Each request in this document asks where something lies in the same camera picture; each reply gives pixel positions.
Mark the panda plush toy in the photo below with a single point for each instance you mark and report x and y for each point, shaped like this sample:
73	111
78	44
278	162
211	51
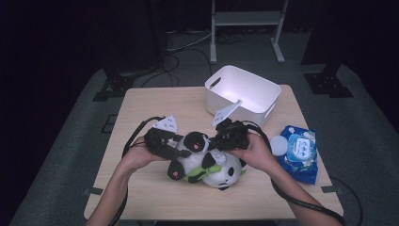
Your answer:
219	175

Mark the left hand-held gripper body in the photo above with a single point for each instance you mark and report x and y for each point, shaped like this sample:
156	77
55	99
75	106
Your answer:
158	142

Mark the white round pad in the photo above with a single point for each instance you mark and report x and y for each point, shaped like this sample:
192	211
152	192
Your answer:
278	145

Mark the black stand base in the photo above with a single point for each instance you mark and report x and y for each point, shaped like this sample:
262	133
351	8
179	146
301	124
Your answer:
327	83
114	86

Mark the white metal stand frame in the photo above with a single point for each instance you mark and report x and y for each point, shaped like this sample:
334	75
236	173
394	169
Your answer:
244	18

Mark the white plastic bin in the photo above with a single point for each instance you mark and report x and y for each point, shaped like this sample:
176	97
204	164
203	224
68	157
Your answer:
251	84

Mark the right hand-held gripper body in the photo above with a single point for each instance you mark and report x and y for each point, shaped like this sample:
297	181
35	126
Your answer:
233	136

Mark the blue wet wipes pack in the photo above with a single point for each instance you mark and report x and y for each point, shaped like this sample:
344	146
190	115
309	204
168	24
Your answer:
298	166

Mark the grey tape strip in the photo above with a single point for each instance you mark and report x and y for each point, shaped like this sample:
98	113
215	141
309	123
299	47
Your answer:
329	189

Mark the person's left hand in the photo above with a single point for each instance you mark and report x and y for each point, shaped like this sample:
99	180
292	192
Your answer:
139	155

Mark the person's right hand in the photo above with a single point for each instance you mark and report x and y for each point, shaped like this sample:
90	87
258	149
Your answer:
258	153

